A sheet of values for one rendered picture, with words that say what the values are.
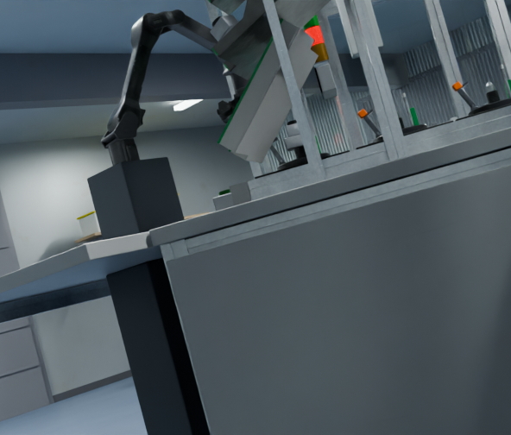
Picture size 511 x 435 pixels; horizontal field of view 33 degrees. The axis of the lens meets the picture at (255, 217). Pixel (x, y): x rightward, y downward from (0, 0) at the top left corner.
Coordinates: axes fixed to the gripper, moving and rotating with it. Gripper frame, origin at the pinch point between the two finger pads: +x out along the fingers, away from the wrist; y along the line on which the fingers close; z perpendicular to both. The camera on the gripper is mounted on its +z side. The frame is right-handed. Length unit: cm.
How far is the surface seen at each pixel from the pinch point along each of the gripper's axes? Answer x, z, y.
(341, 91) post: -8.5, -24.2, -17.5
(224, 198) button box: 14.2, 11.9, 1.6
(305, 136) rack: 12, -14, 53
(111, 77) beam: -171, 154, -517
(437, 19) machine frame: -35, -63, -78
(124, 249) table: 26, 20, 78
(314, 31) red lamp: -26.4, -21.2, -16.4
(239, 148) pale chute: 9.9, 0.3, 46.6
